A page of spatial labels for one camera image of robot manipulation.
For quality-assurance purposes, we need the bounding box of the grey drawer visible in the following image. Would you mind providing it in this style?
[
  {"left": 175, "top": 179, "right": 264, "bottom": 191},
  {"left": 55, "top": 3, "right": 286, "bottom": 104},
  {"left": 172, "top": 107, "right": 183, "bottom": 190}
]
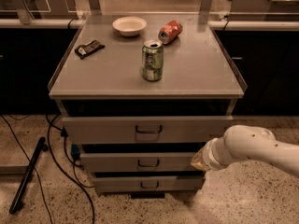
[
  {"left": 92, "top": 171, "right": 205, "bottom": 194},
  {"left": 63, "top": 116, "right": 233, "bottom": 144},
  {"left": 80, "top": 152, "right": 195, "bottom": 173}
]

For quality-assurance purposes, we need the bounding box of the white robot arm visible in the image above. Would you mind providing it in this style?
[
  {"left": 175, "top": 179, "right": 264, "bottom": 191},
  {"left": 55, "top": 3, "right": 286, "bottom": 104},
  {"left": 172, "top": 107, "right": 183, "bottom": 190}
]
[{"left": 191, "top": 125, "right": 299, "bottom": 177}]

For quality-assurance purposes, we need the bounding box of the grey bottom drawer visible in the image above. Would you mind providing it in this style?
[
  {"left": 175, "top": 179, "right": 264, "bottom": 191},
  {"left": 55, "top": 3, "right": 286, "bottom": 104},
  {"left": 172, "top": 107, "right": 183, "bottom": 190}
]
[{"left": 92, "top": 171, "right": 205, "bottom": 194}]

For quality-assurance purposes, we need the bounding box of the grey drawer cabinet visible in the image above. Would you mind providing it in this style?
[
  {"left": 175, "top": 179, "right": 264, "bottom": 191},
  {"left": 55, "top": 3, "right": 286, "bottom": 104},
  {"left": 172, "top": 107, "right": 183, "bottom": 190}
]
[{"left": 49, "top": 14, "right": 247, "bottom": 195}]

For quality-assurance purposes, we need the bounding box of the grey top drawer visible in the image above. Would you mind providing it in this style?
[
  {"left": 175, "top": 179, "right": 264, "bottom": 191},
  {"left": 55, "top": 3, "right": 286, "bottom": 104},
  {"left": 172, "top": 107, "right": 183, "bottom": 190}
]
[{"left": 63, "top": 116, "right": 233, "bottom": 144}]

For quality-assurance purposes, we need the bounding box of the green soda can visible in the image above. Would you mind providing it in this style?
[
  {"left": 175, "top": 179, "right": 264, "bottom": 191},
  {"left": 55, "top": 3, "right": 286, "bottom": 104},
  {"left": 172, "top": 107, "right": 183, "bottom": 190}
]
[{"left": 142, "top": 40, "right": 164, "bottom": 81}]

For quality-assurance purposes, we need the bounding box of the blue plug box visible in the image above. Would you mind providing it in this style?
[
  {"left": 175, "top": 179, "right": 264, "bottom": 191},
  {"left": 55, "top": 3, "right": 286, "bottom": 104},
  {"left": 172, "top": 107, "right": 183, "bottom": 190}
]
[{"left": 71, "top": 145, "right": 80, "bottom": 161}]

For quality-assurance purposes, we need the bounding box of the orange soda can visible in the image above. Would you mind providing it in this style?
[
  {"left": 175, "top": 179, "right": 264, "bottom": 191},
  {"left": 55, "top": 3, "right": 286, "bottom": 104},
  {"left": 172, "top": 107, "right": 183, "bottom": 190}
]
[{"left": 158, "top": 21, "right": 183, "bottom": 45}]

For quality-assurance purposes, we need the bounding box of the white bowl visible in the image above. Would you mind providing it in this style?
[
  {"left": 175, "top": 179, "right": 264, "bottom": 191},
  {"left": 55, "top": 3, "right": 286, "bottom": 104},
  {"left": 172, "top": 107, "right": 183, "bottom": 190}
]
[{"left": 112, "top": 16, "right": 147, "bottom": 37}]

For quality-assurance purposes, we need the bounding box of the black bar on floor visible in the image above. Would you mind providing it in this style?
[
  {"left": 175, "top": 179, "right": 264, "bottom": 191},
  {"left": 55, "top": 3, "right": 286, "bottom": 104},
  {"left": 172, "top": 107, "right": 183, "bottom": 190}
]
[{"left": 9, "top": 137, "right": 48, "bottom": 215}]

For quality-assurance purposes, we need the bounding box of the dark snack wrapper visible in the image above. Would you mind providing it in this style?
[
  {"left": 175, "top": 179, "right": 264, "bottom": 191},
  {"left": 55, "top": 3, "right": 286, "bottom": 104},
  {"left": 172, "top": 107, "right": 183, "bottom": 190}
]
[{"left": 75, "top": 40, "right": 105, "bottom": 59}]

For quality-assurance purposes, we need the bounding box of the black cable near cabinet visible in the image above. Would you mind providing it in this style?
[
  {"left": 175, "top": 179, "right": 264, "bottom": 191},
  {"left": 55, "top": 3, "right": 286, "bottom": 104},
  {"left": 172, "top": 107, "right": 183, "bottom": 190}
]
[{"left": 46, "top": 114, "right": 96, "bottom": 224}]

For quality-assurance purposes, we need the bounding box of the black floor cable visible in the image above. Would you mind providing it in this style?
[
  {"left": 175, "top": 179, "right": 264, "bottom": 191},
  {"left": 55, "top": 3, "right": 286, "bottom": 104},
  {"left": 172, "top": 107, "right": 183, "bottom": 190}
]
[{"left": 0, "top": 114, "right": 54, "bottom": 224}]

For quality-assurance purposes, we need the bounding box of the white horizontal rail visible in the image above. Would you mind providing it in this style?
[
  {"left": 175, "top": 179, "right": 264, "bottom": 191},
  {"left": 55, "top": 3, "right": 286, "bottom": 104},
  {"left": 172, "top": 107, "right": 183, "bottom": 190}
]
[{"left": 0, "top": 19, "right": 299, "bottom": 32}]

